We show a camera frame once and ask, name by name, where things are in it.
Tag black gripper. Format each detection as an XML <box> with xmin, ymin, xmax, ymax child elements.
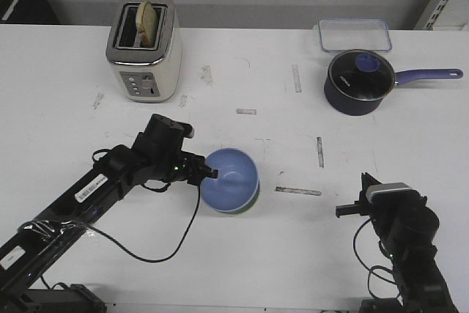
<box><xmin>335</xmin><ymin>172</ymin><xmax>427</xmax><ymax>225</ymax></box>
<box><xmin>161</xmin><ymin>152</ymin><xmax>218</xmax><ymax>185</ymax></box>

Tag blue bowl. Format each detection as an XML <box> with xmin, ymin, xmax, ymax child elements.
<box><xmin>201</xmin><ymin>148</ymin><xmax>260</xmax><ymax>211</ymax></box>

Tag green bowl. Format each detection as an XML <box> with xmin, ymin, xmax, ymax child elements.
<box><xmin>215</xmin><ymin>181</ymin><xmax>261</xmax><ymax>215</ymax></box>

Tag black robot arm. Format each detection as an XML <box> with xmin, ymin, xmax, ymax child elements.
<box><xmin>1</xmin><ymin>114</ymin><xmax>218</xmax><ymax>312</ymax></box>
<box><xmin>336</xmin><ymin>173</ymin><xmax>457</xmax><ymax>312</ymax></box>

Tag dark blue saucepan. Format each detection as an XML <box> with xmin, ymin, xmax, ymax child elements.
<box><xmin>323</xmin><ymin>67</ymin><xmax>463</xmax><ymax>116</ymax></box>

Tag glass pot lid blue knob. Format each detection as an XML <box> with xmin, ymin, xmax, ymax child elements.
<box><xmin>328</xmin><ymin>49</ymin><xmax>396</xmax><ymax>101</ymax></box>

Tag cream and steel toaster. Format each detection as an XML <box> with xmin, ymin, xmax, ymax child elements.
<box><xmin>106</xmin><ymin>0</ymin><xmax>182</xmax><ymax>103</ymax></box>

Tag clear plastic food container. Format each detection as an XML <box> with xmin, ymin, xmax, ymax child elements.
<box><xmin>316</xmin><ymin>18</ymin><xmax>393</xmax><ymax>54</ymax></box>

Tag toast slice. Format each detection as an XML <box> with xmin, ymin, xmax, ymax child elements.
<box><xmin>135</xmin><ymin>1</ymin><xmax>157</xmax><ymax>48</ymax></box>

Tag black box in background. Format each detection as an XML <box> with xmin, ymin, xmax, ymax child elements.
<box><xmin>1</xmin><ymin>0</ymin><xmax>60</xmax><ymax>25</ymax></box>

